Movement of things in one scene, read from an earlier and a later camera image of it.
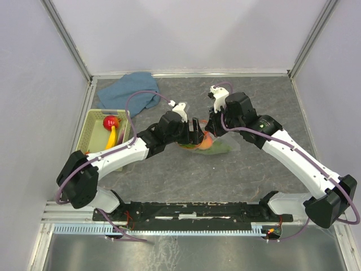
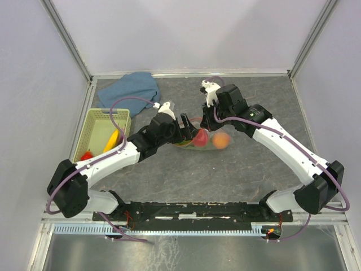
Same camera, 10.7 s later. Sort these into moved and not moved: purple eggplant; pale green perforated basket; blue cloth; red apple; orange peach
Moved: red apple; orange peach
Not moved: blue cloth; purple eggplant; pale green perforated basket
